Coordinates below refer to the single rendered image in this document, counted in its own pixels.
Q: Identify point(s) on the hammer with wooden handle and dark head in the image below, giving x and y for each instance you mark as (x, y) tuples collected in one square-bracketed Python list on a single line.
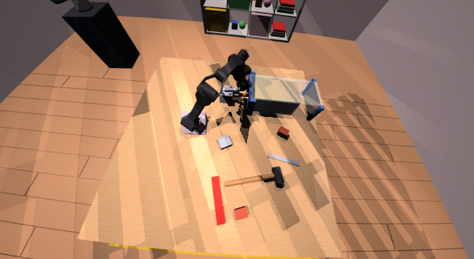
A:
[(276, 175)]

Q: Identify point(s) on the white flat bar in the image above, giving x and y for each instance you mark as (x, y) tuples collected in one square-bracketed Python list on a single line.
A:
[(283, 159)]

